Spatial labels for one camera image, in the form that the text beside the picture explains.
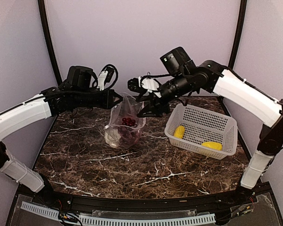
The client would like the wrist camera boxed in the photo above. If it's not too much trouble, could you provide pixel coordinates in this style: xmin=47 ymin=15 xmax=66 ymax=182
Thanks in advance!
xmin=91 ymin=64 xmax=119 ymax=92
xmin=127 ymin=75 xmax=161 ymax=98

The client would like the black front rail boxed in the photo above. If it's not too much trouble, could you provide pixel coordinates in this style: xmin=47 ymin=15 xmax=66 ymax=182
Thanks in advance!
xmin=18 ymin=182 xmax=272 ymax=213

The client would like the white toy cauliflower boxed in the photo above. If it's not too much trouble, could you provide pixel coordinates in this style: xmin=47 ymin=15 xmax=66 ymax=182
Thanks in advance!
xmin=104 ymin=128 xmax=121 ymax=148

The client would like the purple toy grape bunch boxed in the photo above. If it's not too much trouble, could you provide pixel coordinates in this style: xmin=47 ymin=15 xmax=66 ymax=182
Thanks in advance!
xmin=118 ymin=117 xmax=142 ymax=145

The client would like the black right corner post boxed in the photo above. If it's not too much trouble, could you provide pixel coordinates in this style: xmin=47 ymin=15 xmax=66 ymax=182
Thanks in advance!
xmin=228 ymin=0 xmax=247 ymax=69

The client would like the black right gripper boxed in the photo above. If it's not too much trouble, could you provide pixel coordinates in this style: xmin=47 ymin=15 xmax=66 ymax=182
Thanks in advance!
xmin=135 ymin=71 xmax=191 ymax=117

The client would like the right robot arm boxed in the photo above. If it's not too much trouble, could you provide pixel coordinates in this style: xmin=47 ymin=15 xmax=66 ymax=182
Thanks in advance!
xmin=133 ymin=47 xmax=283 ymax=204

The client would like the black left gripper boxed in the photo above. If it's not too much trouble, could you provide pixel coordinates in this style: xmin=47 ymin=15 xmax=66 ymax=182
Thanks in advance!
xmin=74 ymin=88 xmax=124 ymax=109

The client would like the black corner post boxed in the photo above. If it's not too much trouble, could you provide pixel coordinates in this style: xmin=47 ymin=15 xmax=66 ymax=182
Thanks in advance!
xmin=37 ymin=0 xmax=62 ymax=85
xmin=228 ymin=0 xmax=247 ymax=69

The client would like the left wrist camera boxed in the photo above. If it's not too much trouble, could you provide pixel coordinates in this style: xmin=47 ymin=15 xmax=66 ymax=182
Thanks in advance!
xmin=91 ymin=64 xmax=119 ymax=92

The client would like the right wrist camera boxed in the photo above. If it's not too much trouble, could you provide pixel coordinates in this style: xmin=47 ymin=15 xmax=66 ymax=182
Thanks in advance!
xmin=127 ymin=75 xmax=161 ymax=98

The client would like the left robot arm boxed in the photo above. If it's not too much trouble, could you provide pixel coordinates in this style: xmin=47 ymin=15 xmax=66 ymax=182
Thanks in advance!
xmin=0 ymin=64 xmax=123 ymax=205

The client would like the yellow toy mango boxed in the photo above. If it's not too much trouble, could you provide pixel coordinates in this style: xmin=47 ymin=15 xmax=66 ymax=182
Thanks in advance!
xmin=201 ymin=141 xmax=222 ymax=151

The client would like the white perforated plastic basket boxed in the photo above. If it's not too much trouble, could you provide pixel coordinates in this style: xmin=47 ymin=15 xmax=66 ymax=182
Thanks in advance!
xmin=165 ymin=104 xmax=238 ymax=160

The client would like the black left corner post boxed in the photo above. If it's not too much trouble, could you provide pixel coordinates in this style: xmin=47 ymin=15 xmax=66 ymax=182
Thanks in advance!
xmin=37 ymin=0 xmax=62 ymax=85

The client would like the clear zip top bag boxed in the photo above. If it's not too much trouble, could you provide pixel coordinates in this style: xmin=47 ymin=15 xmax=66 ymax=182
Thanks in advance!
xmin=104 ymin=93 xmax=146 ymax=149

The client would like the yellow toy corn cob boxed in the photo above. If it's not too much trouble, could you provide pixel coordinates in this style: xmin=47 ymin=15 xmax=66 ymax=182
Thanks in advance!
xmin=173 ymin=125 xmax=185 ymax=139

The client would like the white slotted cable duct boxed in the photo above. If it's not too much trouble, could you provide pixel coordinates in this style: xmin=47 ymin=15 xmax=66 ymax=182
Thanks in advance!
xmin=20 ymin=201 xmax=216 ymax=226

